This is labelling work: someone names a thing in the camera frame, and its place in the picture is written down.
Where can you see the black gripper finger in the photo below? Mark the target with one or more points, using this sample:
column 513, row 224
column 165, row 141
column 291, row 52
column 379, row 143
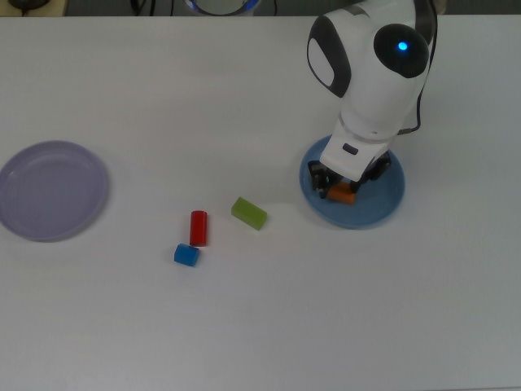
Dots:
column 317, row 177
column 378, row 167

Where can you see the blue plate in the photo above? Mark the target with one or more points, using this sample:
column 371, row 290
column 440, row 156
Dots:
column 366, row 212

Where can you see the blue block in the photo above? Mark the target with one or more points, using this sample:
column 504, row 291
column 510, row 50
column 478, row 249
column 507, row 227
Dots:
column 186, row 255

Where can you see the dark rounded object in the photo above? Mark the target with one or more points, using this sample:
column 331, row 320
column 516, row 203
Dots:
column 28, row 3

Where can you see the green rectangular block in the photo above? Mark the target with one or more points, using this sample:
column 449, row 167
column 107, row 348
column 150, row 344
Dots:
column 249, row 213

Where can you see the orange rectangular block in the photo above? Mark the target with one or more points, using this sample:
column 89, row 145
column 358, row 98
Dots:
column 342, row 194

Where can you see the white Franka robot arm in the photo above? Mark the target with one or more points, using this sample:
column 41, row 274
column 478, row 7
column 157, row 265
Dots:
column 378, row 89

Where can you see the red cylinder block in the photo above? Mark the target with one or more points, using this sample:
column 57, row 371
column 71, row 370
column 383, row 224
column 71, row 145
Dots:
column 198, row 228

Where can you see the purple plate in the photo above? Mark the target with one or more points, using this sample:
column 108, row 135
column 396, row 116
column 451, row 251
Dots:
column 53, row 191

